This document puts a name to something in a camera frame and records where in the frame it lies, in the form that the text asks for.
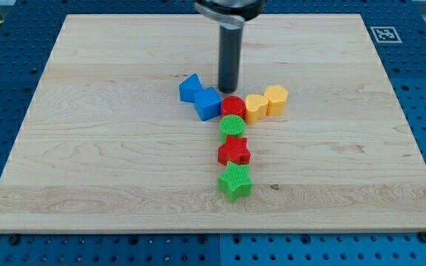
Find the blue cube block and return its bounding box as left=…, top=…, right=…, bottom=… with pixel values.
left=194, top=87, right=222, bottom=121

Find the blue triangle block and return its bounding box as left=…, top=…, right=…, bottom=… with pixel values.
left=178, top=73, right=203, bottom=103

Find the green cylinder block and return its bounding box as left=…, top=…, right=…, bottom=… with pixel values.
left=219, top=115, right=246, bottom=144

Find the red star block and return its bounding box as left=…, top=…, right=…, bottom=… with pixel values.
left=217, top=135, right=251, bottom=165

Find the red cylinder block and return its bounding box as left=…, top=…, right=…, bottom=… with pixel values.
left=220, top=95, right=246, bottom=119

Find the yellow heart block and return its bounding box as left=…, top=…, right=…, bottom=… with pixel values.
left=245, top=94, right=268, bottom=125

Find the green star block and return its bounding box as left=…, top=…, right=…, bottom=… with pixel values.
left=217, top=161, right=253, bottom=202

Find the yellow pentagon block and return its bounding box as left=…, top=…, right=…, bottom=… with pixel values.
left=263, top=85, right=288, bottom=115

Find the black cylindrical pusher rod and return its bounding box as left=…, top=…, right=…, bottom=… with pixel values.
left=218, top=25, right=243, bottom=93

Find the wooden board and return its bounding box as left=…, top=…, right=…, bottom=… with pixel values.
left=0, top=14, right=426, bottom=234

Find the white fiducial marker tag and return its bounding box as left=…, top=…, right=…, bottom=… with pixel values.
left=371, top=26, right=402, bottom=44

